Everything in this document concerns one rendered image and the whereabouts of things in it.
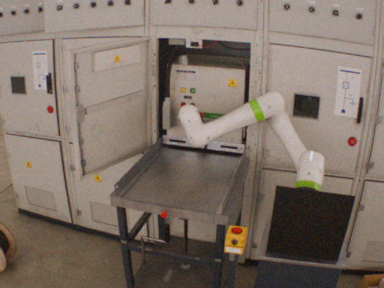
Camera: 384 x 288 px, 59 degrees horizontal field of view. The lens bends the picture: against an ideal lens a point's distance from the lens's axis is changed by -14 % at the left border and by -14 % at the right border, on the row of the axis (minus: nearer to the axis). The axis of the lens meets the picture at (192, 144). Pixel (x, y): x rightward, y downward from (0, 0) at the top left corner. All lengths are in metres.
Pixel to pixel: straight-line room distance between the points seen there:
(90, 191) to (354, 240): 1.98
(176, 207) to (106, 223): 1.24
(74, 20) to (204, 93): 0.94
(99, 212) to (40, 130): 0.79
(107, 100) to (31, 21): 0.93
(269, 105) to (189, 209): 0.65
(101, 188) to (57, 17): 1.31
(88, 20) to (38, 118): 0.97
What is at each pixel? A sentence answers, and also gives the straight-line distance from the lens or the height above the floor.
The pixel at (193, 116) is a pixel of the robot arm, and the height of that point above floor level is 1.21.
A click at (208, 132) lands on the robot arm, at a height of 1.15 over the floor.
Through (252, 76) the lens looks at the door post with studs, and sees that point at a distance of 2.28.
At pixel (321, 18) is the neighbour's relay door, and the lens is 2.20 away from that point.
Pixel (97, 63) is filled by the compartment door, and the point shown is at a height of 1.48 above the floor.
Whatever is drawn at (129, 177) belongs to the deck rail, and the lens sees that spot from 2.14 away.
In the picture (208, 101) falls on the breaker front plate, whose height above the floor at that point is 1.18.
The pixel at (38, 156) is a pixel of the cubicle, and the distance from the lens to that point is 3.13.
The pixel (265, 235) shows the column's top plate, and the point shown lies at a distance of 1.89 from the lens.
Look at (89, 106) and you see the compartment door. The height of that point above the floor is 1.24.
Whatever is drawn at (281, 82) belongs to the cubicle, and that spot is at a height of 1.35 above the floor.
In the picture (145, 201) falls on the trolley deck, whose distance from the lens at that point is 1.96.
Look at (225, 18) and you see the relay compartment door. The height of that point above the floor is 1.71.
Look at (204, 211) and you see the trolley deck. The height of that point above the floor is 0.85.
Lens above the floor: 1.84
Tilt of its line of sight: 22 degrees down
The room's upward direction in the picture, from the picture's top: 1 degrees clockwise
